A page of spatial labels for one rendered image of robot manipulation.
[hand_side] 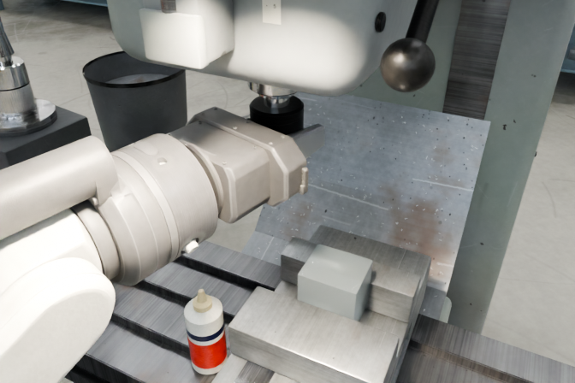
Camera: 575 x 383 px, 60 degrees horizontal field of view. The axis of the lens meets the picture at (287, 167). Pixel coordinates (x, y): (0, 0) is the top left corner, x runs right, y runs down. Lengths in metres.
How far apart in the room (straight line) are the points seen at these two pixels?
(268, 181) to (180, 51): 0.14
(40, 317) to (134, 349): 0.36
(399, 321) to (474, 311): 0.45
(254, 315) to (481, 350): 0.28
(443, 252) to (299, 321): 0.35
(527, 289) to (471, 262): 1.32
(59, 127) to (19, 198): 0.43
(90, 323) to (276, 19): 0.20
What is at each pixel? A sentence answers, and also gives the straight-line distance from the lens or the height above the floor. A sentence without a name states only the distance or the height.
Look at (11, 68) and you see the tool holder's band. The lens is 0.71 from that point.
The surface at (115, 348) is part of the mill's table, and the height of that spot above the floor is 0.96.
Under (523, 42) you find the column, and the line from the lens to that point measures 0.75.
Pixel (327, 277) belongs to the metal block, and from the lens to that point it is 0.49.
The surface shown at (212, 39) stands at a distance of 0.30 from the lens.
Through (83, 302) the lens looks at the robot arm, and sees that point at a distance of 0.30.
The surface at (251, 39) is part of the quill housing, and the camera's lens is 0.31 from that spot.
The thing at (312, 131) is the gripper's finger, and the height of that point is 1.24.
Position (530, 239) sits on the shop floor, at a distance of 2.50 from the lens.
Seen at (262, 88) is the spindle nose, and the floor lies 1.29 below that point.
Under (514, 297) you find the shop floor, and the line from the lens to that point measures 2.19.
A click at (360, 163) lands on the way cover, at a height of 1.03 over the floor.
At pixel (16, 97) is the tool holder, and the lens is 0.72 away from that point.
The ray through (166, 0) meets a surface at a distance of 0.29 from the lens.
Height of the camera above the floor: 1.44
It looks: 31 degrees down
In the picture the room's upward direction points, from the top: straight up
